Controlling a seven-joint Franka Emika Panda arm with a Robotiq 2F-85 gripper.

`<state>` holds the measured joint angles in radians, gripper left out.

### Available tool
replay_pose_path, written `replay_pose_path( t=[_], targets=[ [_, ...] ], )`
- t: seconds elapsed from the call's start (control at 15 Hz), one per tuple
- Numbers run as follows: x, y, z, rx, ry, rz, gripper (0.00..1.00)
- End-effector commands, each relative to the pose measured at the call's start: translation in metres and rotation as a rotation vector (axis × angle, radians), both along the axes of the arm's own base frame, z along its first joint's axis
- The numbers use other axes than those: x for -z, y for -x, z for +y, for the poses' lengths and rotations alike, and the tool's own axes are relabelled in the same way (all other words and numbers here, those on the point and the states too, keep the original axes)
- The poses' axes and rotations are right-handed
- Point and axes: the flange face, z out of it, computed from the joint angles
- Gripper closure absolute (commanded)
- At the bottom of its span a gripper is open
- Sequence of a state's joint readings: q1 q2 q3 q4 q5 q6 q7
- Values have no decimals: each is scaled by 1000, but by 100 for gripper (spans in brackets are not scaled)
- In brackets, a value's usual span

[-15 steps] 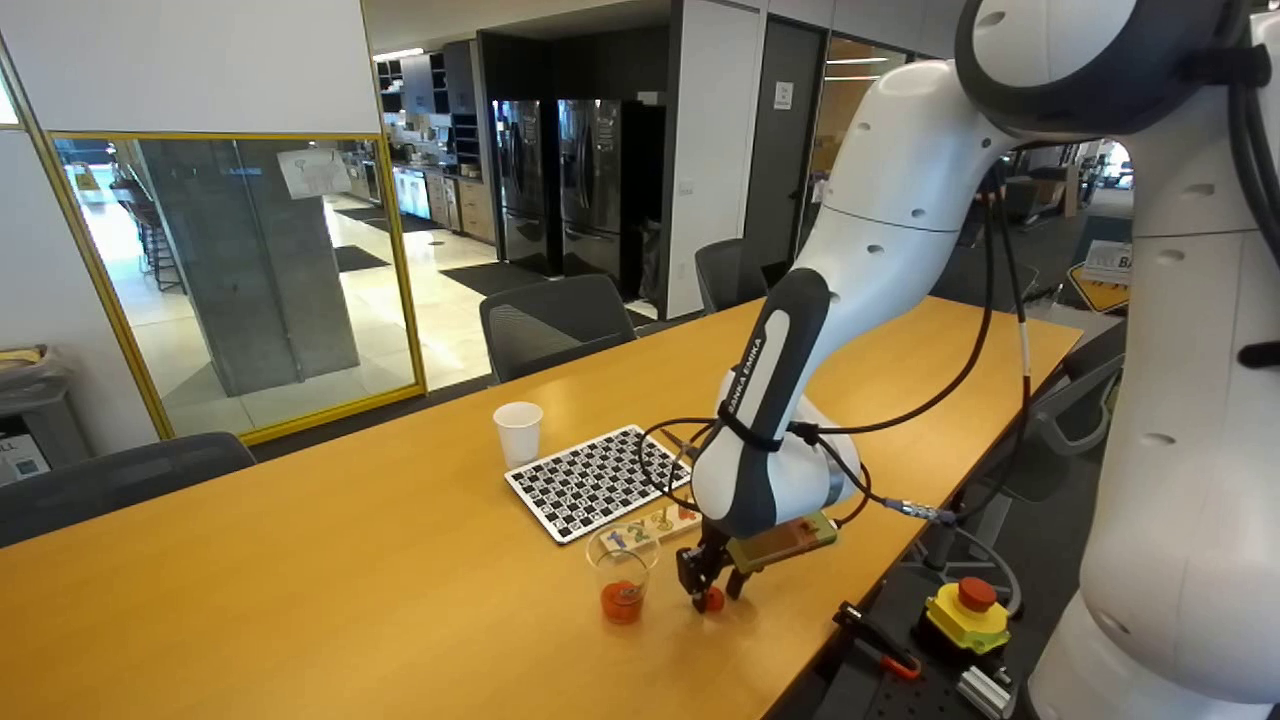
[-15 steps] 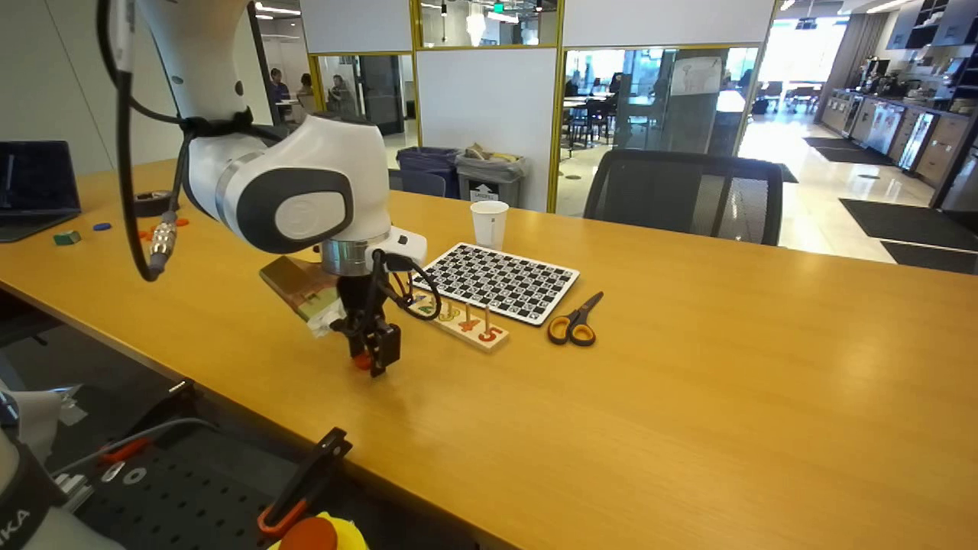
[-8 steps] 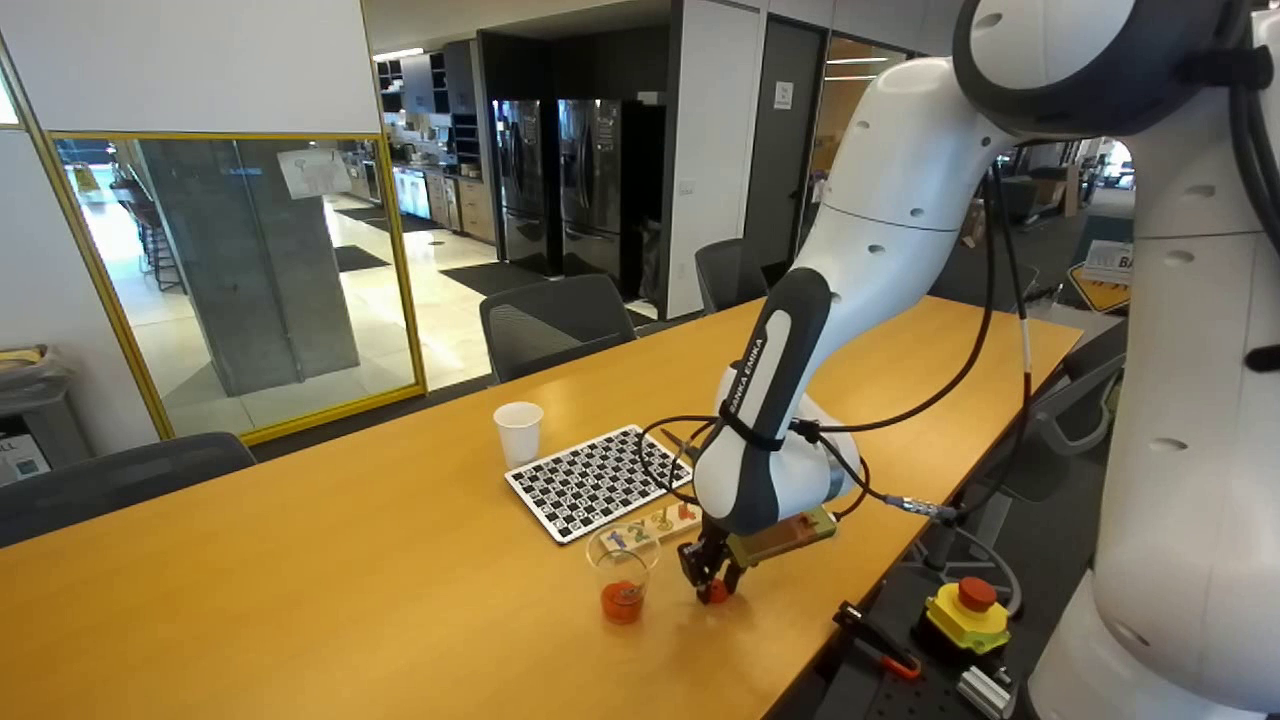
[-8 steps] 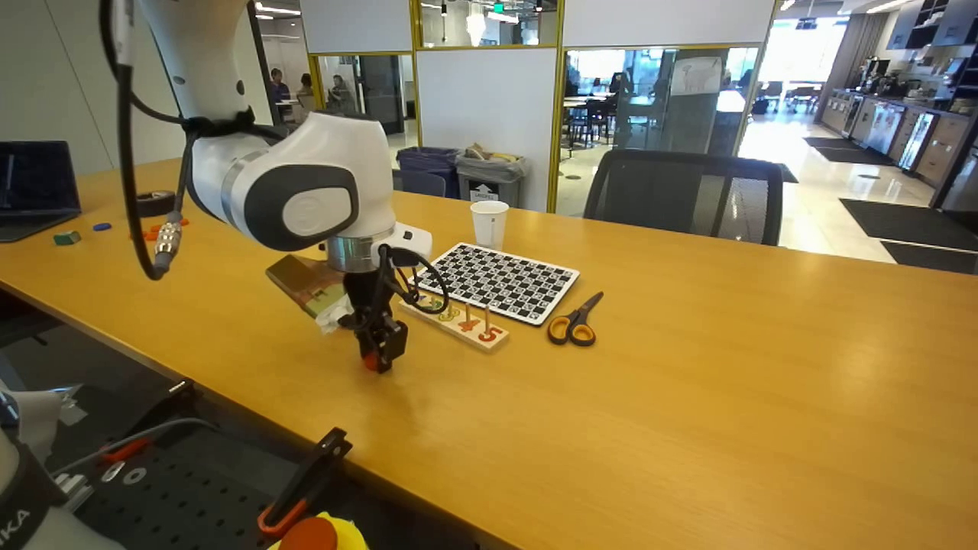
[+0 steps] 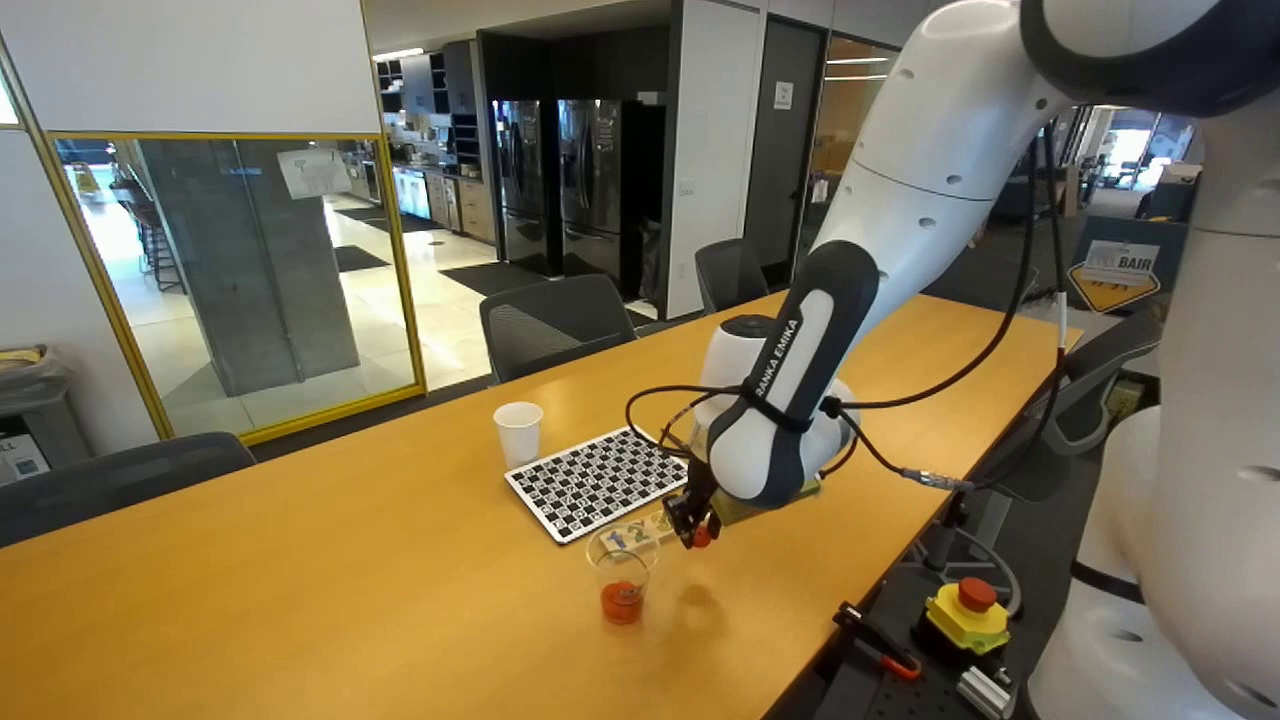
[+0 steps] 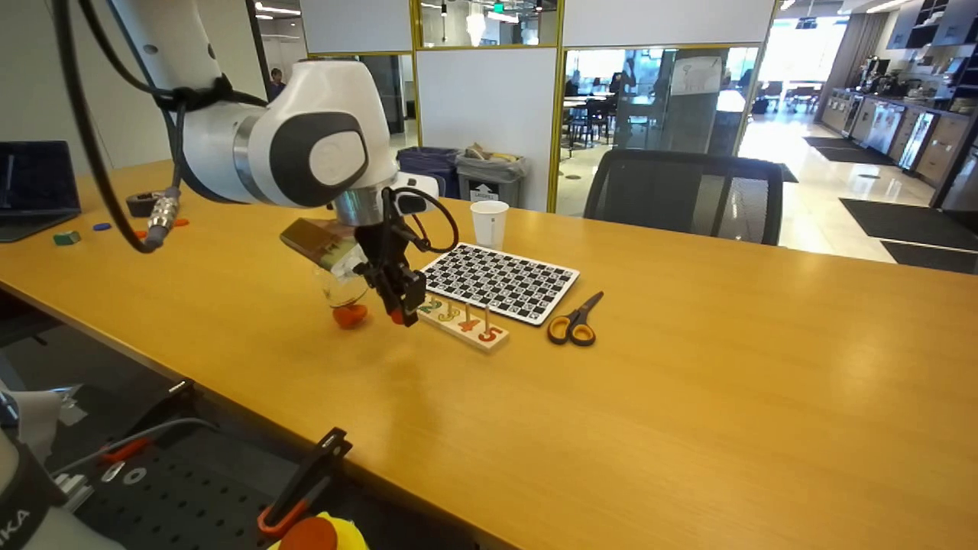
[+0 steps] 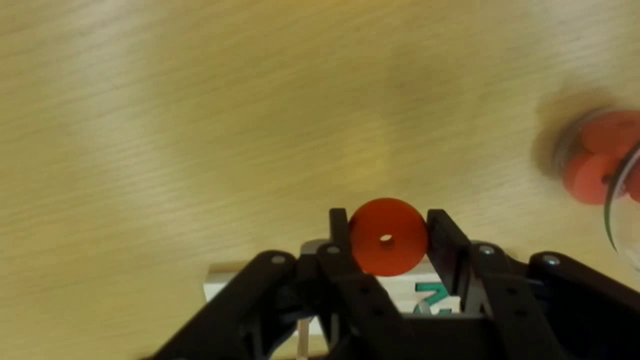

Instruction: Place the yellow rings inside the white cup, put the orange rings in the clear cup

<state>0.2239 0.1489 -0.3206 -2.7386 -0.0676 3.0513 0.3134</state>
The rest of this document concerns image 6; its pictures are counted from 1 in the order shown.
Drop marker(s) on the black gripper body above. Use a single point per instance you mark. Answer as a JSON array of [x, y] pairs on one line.
[[380, 242]]

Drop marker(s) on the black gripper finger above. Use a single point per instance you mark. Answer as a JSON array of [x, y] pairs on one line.
[[415, 292], [388, 293]]

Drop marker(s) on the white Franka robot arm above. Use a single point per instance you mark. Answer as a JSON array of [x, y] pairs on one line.
[[256, 141]]

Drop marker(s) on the white paper cup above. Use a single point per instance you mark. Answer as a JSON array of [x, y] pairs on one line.
[[491, 221]]

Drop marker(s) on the wooden number peg board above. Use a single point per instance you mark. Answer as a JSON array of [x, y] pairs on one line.
[[462, 324]]

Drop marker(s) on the dark blue bin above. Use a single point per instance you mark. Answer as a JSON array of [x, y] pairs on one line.
[[430, 172]]

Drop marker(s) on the black white checkerboard calibration board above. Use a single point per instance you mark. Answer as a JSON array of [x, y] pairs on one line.
[[509, 281]]

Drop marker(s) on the gray trash bin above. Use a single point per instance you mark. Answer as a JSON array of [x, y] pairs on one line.
[[491, 181]]

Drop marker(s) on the black orange bar clamp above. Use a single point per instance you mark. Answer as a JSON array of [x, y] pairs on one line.
[[122, 451], [302, 477]]

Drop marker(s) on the wood framed glass partition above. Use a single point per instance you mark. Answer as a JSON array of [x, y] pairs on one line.
[[556, 131]]

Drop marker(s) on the black tape roll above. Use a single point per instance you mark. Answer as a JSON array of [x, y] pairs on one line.
[[142, 202]]

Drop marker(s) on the yellow red emergency stop button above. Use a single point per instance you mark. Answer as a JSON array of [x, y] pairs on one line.
[[317, 537]]

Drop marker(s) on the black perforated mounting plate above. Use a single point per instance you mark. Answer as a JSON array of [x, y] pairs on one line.
[[203, 505]]

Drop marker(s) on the gray office chair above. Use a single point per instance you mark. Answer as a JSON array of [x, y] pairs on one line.
[[692, 195]]

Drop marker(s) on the silver metal washer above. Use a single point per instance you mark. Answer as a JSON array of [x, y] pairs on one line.
[[126, 474]]

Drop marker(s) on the black laptop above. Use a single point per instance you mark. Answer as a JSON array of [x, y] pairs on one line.
[[34, 185]]

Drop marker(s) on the paper sign on glass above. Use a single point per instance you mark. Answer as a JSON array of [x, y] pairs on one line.
[[698, 74]]

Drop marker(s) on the tan wrist camera box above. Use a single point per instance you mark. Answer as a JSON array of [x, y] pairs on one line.
[[310, 239]]

